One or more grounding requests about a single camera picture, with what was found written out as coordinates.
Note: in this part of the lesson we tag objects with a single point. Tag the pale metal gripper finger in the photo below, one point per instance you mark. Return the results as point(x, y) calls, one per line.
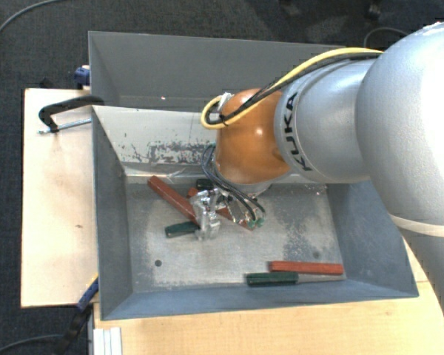
point(203, 202)
point(209, 228)

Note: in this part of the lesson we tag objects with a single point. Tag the dark green flat block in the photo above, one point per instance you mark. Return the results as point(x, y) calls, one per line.
point(203, 183)
point(179, 229)
point(272, 279)

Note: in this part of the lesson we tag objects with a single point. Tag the grey metal bin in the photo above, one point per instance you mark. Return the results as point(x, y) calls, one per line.
point(222, 257)

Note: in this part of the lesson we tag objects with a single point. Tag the pale wood flat board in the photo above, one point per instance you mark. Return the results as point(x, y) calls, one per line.
point(59, 205)

